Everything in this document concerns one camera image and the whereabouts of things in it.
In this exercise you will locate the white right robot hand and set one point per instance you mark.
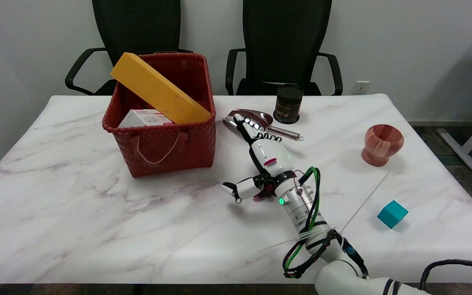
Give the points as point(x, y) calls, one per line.
point(266, 156)

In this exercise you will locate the wooden mortar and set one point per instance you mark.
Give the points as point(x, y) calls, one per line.
point(381, 144)

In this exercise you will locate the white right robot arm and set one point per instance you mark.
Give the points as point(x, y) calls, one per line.
point(301, 207)

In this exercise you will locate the dark purple grape bunch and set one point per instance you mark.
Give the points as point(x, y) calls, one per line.
point(261, 196)

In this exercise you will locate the shiny metal scoop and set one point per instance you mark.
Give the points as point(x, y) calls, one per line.
point(236, 116)

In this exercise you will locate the dark round tin can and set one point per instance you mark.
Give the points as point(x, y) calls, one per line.
point(288, 103)

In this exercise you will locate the red woven basket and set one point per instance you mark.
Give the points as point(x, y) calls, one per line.
point(166, 141)

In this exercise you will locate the black mesh office chair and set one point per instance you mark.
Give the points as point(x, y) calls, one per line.
point(285, 45)
point(137, 37)

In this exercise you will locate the long yellow box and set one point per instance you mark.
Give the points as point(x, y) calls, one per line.
point(158, 88)

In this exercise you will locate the white and pink carton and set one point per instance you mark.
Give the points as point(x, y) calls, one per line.
point(144, 119)

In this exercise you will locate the teal cube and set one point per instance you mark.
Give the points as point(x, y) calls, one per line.
point(392, 214)

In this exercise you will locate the white wall socket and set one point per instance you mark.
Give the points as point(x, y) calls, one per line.
point(360, 87)

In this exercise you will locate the white desk frame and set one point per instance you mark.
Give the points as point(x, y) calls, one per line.
point(465, 151)

